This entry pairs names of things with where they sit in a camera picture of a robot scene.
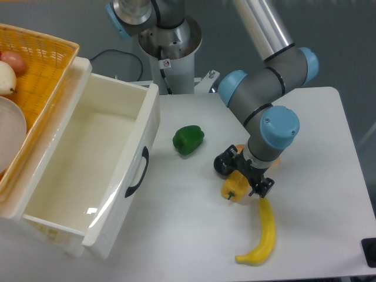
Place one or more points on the green bell pepper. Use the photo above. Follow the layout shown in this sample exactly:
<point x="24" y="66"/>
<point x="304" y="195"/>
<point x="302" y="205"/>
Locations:
<point x="187" y="139"/>

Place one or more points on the white plastic drawer box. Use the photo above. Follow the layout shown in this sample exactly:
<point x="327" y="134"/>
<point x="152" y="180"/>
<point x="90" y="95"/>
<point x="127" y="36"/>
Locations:
<point x="69" y="193"/>

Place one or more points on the yellow bell pepper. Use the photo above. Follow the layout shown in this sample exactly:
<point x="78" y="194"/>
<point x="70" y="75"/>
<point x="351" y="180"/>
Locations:
<point x="235" y="187"/>

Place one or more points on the black drawer handle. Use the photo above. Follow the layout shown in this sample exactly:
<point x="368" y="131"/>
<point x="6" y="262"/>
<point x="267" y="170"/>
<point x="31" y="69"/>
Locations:
<point x="140" y="173"/>

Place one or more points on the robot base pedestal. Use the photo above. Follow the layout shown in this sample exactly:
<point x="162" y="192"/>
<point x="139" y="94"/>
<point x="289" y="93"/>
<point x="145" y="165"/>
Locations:
<point x="171" y="55"/>

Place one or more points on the orange carrot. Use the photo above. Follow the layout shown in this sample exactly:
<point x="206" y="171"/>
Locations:
<point x="241" y="147"/>

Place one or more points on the red apple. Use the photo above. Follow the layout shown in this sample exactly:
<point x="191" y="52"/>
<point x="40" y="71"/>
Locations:
<point x="14" y="60"/>

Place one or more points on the white pear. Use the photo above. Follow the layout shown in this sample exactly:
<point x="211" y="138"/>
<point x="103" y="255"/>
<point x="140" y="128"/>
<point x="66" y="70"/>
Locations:
<point x="7" y="79"/>

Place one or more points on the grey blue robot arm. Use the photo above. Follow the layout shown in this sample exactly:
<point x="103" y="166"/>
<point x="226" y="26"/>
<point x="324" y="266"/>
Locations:
<point x="250" y="98"/>

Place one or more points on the dark round eggplant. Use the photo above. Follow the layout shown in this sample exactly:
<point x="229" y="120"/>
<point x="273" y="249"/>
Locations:
<point x="223" y="165"/>

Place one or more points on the yellow woven basket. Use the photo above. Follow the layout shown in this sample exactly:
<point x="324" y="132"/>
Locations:
<point x="48" y="59"/>

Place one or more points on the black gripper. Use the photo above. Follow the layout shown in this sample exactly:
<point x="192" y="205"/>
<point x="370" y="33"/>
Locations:
<point x="258" y="183"/>

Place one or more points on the black object table corner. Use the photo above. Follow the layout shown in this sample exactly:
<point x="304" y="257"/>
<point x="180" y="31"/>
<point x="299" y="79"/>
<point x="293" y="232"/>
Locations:
<point x="369" y="246"/>

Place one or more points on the yellow banana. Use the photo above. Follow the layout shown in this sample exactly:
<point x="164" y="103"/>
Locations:
<point x="262" y="251"/>

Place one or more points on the white plate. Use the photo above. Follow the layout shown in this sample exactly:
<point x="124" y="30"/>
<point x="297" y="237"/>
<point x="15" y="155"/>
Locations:
<point x="13" y="131"/>

